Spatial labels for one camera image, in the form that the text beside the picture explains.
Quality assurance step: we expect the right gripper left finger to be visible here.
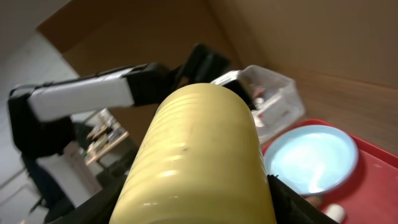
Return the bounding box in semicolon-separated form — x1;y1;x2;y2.
46;175;127;224

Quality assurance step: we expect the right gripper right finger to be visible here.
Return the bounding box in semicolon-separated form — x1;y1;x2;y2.
267;175;338;224

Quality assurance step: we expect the white plastic spoon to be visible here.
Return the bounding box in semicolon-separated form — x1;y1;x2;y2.
324;203;346;223

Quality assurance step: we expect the large light blue plate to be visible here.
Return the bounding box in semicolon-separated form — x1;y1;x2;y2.
264;124;359;196

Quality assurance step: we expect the yellow plastic cup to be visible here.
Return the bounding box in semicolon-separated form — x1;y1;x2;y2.
110;83;276;223

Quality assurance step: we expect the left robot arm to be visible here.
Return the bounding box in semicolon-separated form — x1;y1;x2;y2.
7;44;231;208

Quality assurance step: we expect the clear plastic waste bin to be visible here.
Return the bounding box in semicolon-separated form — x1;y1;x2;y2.
212;65;305;144

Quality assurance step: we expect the red serving tray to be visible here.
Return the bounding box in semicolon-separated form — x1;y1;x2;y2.
261;119;398;224

